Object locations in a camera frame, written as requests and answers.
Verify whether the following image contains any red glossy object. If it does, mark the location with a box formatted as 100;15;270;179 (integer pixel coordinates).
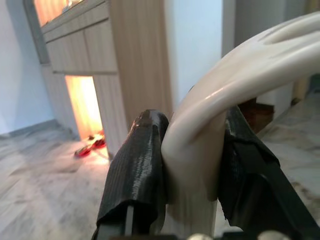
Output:
74;133;107;158

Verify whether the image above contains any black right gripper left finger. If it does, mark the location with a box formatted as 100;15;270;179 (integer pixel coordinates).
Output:
91;108;171;240

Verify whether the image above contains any tall wood wall cabinet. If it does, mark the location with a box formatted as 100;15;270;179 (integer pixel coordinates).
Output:
23;0;174;161

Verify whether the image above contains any beige dustpan with long handle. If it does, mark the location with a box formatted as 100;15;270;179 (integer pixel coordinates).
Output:
161;11;320;237

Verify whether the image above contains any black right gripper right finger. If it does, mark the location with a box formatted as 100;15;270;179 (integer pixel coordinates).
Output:
217;103;320;240

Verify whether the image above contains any dark wood stair step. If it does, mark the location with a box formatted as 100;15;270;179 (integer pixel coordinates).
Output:
246;98;276;133

